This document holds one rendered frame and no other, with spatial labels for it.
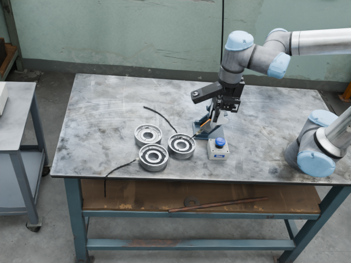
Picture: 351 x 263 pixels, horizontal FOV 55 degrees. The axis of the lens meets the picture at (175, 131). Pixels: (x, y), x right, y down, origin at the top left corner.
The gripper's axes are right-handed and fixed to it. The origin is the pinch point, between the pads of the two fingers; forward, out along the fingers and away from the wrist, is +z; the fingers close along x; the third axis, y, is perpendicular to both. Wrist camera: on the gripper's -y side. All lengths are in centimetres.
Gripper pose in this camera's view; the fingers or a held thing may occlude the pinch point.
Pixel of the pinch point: (210, 122)
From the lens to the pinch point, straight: 123.3
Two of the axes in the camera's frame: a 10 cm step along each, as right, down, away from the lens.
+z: -1.3, 7.2, 6.8
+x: -0.2, -6.9, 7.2
